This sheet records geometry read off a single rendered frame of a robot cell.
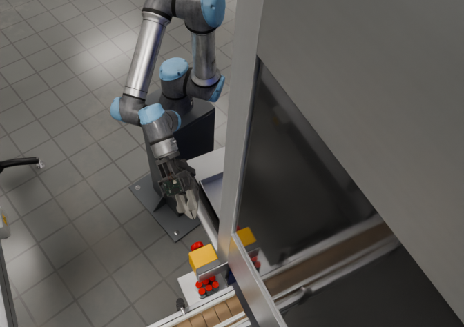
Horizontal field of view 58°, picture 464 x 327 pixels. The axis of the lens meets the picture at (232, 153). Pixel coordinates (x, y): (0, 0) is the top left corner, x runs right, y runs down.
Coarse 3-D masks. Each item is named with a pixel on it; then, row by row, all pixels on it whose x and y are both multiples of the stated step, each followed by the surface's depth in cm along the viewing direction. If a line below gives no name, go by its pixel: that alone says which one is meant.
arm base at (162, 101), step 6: (162, 96) 177; (186, 96) 177; (162, 102) 178; (168, 102) 176; (174, 102) 175; (180, 102) 176; (186, 102) 178; (192, 102) 182; (168, 108) 178; (174, 108) 179; (180, 108) 178; (186, 108) 180; (180, 114) 180
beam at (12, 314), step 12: (0, 240) 180; (0, 252) 173; (0, 264) 167; (0, 276) 162; (0, 288) 158; (0, 300) 155; (12, 300) 166; (0, 312) 153; (12, 312) 161; (0, 324) 150; (12, 324) 155
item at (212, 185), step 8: (216, 176) 151; (200, 184) 148; (208, 184) 151; (216, 184) 151; (208, 192) 149; (216, 192) 149; (208, 200) 145; (216, 200) 147; (216, 208) 145; (216, 216) 141
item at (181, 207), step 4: (176, 196) 125; (180, 196) 127; (184, 196) 127; (176, 200) 125; (180, 200) 127; (184, 200) 127; (180, 204) 126; (184, 204) 127; (176, 208) 123; (180, 208) 125; (184, 208) 127; (180, 212) 124; (184, 212) 127; (188, 212) 127; (188, 216) 127; (192, 216) 127
